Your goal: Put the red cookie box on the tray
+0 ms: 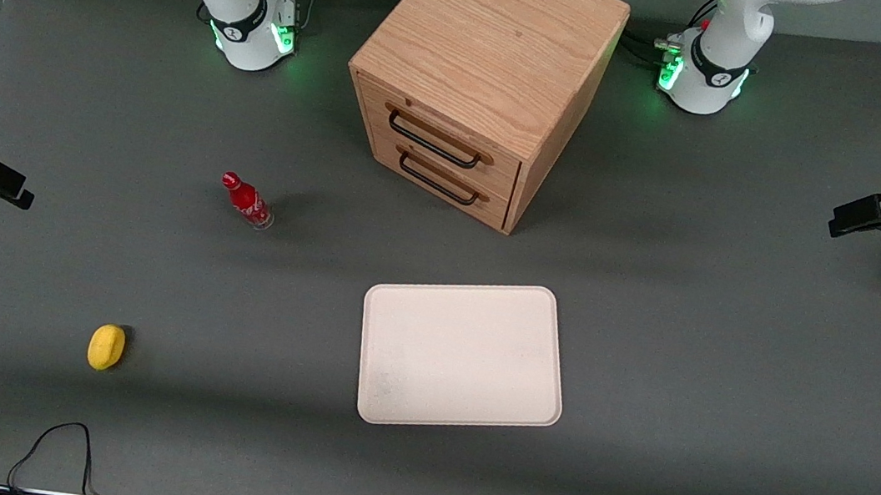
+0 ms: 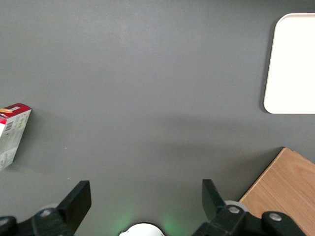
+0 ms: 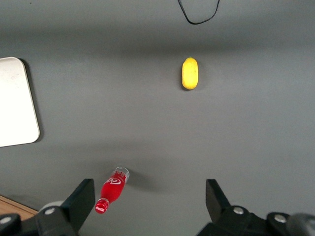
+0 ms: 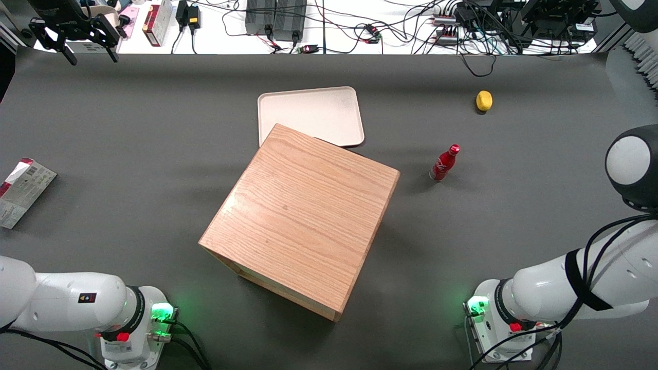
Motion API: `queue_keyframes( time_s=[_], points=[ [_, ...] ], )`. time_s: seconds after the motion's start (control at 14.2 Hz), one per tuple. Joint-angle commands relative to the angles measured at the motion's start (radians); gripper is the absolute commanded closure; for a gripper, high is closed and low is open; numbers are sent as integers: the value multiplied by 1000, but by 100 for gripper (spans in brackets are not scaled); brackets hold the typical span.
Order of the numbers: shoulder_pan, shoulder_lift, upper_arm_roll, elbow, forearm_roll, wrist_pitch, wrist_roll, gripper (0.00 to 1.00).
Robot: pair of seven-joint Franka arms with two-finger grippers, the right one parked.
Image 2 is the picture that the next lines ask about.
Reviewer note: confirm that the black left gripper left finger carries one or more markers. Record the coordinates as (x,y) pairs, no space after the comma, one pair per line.
(73,204)

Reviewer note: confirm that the red cookie box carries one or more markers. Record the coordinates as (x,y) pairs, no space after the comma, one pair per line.
(12,132)

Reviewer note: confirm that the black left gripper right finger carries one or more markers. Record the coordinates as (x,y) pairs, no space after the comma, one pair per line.
(211,199)

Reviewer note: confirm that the wooden drawer cabinet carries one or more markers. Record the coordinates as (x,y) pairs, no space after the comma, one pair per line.
(285,186)

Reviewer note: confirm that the white rectangular tray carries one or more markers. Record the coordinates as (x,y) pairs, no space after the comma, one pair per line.
(292,64)

